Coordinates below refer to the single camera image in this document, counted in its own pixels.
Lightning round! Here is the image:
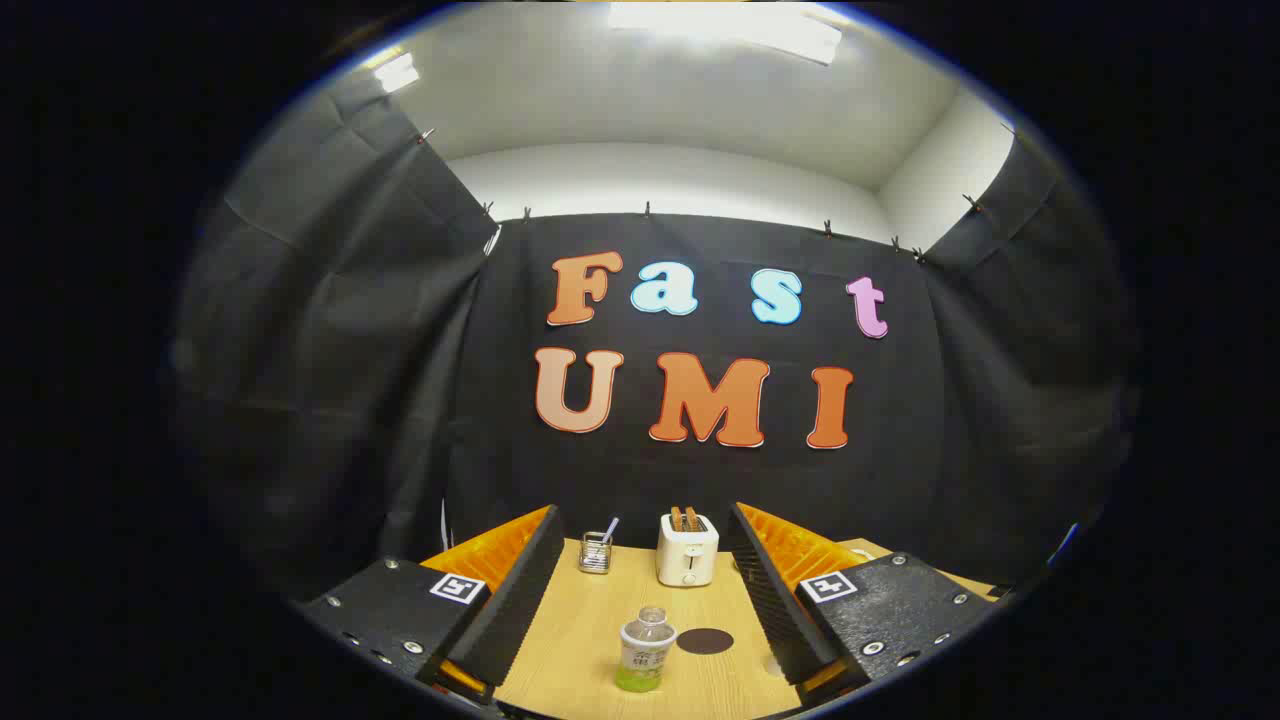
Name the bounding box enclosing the black backdrop cloth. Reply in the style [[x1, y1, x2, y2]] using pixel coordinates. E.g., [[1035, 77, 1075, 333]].
[[170, 70, 1141, 601]]

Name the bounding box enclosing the large ceiling light panel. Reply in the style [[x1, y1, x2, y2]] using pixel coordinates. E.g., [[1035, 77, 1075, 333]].
[[608, 0, 844, 66]]

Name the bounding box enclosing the wooden table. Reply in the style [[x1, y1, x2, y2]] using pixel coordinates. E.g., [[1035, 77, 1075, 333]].
[[493, 538, 1001, 719]]

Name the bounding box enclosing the small ceiling light panel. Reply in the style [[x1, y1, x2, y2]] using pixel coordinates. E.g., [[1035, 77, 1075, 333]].
[[370, 50, 421, 94]]

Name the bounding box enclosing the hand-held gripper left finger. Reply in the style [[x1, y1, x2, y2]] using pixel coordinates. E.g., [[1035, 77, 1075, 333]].
[[295, 505, 566, 706]]

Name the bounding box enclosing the white toaster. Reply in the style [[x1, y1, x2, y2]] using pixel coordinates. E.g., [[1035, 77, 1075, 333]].
[[656, 512, 720, 589]]

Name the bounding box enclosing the white green label juice bottle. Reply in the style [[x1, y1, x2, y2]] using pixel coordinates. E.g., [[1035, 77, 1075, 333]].
[[618, 606, 678, 693]]

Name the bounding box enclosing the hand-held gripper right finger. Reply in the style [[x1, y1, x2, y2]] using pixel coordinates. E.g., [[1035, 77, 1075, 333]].
[[728, 502, 1001, 706]]

